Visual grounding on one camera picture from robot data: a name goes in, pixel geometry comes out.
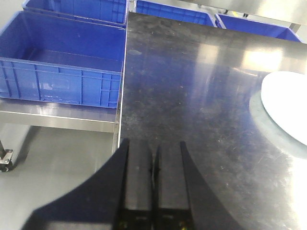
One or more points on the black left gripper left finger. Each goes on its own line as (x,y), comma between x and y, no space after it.
(94,205)

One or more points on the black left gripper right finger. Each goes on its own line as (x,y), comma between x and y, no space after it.
(207,211)

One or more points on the light blue plate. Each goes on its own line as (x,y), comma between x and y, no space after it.
(284,97)

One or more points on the large blue crate on cart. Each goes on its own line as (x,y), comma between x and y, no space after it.
(50,59)

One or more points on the blue crate top right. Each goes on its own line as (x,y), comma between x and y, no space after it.
(255,27)

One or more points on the blue crate behind cart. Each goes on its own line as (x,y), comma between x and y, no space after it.
(109,12)

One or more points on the blue crate top middle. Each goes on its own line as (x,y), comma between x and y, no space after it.
(174,13)

